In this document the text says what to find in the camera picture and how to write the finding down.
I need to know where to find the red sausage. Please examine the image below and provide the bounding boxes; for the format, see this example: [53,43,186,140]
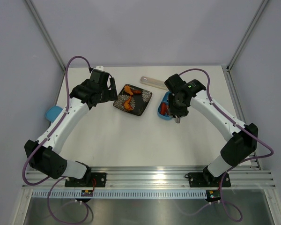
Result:
[160,102,169,116]

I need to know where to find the blue lunch box lid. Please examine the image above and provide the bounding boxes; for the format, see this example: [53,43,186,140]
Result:
[45,105,63,123]

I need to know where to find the metal tongs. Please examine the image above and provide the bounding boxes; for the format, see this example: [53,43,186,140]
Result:
[175,116,181,124]

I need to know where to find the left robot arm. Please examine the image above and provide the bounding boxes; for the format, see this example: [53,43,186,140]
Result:
[24,69,118,187]

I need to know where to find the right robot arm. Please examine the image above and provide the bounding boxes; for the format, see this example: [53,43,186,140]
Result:
[164,74,258,187]

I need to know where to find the blue lunch box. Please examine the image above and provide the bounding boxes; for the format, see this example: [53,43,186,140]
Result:
[157,91,173,121]

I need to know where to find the fried chicken piece lower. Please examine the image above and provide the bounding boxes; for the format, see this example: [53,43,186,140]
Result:
[123,96,133,111]

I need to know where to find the fried chicken wing top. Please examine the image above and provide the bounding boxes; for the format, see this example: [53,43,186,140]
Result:
[124,85,142,96]

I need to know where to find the black floral square plate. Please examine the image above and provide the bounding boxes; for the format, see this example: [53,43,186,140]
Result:
[113,84,153,116]

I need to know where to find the right circuit board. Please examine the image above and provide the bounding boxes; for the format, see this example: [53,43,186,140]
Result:
[206,190,221,202]

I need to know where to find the circuit board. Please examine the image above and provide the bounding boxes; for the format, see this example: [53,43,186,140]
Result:
[206,190,221,202]
[81,190,93,197]

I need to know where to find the left circuit board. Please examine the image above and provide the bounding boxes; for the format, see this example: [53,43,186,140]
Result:
[81,190,93,197]

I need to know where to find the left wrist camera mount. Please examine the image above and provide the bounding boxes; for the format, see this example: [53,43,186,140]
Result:
[93,66,104,71]

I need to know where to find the right side aluminium rail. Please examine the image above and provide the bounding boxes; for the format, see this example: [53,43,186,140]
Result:
[221,65,262,170]

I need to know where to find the aluminium rail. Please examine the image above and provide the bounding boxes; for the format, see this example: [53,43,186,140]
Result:
[221,65,262,170]
[22,165,276,189]

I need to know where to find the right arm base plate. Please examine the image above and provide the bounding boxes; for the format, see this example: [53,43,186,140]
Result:
[184,172,231,188]

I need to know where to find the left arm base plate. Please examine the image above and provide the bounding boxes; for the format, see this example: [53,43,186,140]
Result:
[65,172,107,188]

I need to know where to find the aluminium rail front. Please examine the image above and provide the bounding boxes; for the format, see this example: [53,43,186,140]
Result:
[22,165,276,189]

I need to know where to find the left aluminium frame post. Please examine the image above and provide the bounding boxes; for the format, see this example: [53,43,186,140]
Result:
[23,0,66,72]

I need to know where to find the aluminium frame post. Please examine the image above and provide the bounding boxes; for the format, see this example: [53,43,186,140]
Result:
[227,0,271,72]
[23,0,66,72]

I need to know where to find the white slotted cable duct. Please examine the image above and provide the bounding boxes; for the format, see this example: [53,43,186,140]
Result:
[32,189,207,199]

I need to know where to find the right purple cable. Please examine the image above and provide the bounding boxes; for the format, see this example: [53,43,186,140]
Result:
[177,68,274,222]

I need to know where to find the right aluminium frame post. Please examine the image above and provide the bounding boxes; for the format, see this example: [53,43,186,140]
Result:
[227,0,271,72]

